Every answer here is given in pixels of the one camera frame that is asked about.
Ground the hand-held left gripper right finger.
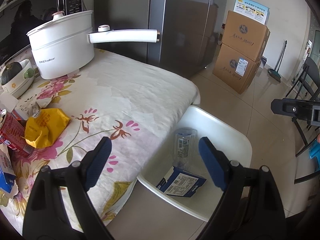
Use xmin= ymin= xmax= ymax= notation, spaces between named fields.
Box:
xmin=195 ymin=137 xmax=288 ymax=240

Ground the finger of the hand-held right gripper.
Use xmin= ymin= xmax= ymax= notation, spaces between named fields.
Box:
xmin=271 ymin=99 xmax=320 ymax=127

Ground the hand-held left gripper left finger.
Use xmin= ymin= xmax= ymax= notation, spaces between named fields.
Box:
xmin=22 ymin=136 xmax=115 ymax=240

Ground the white plastic bin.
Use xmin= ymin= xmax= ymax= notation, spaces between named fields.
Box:
xmin=137 ymin=105 xmax=252 ymax=222

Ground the yellow snack packet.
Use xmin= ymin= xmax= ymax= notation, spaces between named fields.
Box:
xmin=24 ymin=108 xmax=71 ymax=149

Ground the red drink can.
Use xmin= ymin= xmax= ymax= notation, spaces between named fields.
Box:
xmin=0 ymin=109 xmax=35 ymax=158

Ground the clear plastic bottle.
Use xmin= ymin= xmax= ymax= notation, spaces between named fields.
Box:
xmin=173 ymin=127 xmax=198 ymax=170

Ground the broom with green head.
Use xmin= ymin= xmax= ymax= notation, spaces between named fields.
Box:
xmin=269 ymin=40 xmax=288 ymax=82

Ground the dark blue food carton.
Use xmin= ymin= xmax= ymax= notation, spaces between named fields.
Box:
xmin=156 ymin=166 xmax=207 ymax=197

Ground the black folding chair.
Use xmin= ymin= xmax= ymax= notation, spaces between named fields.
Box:
xmin=285 ymin=56 xmax=320 ymax=184

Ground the blue plastic stool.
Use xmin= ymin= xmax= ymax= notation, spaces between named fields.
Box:
xmin=309 ymin=140 xmax=320 ymax=173

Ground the brown cardboard box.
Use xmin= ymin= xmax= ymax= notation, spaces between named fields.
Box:
xmin=222 ymin=10 xmax=271 ymax=62
xmin=212 ymin=44 xmax=262 ymax=95

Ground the crumpled grey tissue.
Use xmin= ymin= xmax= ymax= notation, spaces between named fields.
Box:
xmin=27 ymin=101 xmax=49 ymax=117

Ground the red and white small box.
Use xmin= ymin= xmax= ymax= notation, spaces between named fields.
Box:
xmin=11 ymin=107 xmax=29 ymax=121

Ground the blue and white carton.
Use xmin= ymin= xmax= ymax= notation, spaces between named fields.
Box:
xmin=0 ymin=151 xmax=17 ymax=194

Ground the white and blue printed box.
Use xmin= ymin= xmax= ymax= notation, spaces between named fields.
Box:
xmin=234 ymin=0 xmax=270 ymax=25

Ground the white paper packet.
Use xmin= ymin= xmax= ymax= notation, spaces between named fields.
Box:
xmin=0 ymin=94 xmax=19 ymax=114

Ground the white electric cooking pot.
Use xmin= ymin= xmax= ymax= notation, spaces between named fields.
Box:
xmin=26 ymin=10 xmax=160 ymax=80

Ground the dark green pumpkin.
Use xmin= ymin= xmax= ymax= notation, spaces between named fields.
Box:
xmin=1 ymin=62 xmax=23 ymax=85

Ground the dark grey refrigerator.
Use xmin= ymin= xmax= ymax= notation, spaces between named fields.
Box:
xmin=94 ymin=0 xmax=229 ymax=79

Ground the black microwave oven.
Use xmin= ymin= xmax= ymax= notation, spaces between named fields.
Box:
xmin=0 ymin=0 xmax=83 ymax=65

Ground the white bowl with green handle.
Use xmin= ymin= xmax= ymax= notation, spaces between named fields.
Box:
xmin=1 ymin=59 xmax=35 ymax=88

